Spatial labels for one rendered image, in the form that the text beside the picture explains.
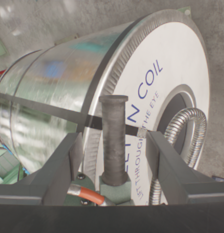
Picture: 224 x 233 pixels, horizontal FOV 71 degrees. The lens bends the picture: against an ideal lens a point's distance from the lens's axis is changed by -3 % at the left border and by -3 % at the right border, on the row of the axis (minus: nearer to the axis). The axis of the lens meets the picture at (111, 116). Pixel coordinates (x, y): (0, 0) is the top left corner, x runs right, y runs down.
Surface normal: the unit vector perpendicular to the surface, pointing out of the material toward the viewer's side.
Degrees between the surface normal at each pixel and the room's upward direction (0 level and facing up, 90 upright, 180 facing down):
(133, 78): 90
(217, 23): 0
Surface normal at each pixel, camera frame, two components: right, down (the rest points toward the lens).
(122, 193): 0.17, 0.25
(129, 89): 0.71, 0.16
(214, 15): -0.63, 0.58
